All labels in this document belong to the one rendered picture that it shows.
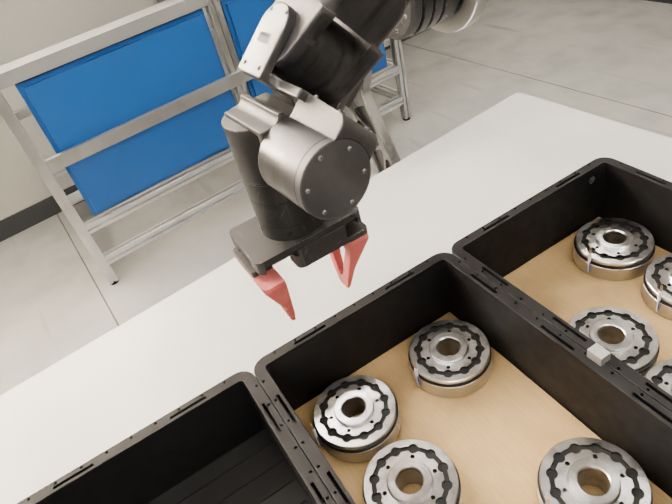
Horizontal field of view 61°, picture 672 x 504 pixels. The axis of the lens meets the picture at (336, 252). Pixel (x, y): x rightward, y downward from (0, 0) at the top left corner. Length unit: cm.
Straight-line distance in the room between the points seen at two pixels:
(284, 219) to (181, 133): 199
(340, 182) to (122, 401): 78
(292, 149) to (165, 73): 200
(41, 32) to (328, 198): 281
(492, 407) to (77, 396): 74
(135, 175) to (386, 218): 142
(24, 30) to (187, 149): 102
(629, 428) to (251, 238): 42
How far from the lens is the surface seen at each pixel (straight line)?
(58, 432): 111
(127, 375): 112
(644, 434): 65
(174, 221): 256
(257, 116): 43
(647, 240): 90
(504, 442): 70
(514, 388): 74
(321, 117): 38
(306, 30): 42
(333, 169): 37
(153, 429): 70
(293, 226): 46
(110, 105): 233
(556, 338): 68
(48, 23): 313
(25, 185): 330
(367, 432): 69
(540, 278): 87
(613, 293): 86
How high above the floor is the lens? 144
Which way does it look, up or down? 39 degrees down
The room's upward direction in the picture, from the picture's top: 16 degrees counter-clockwise
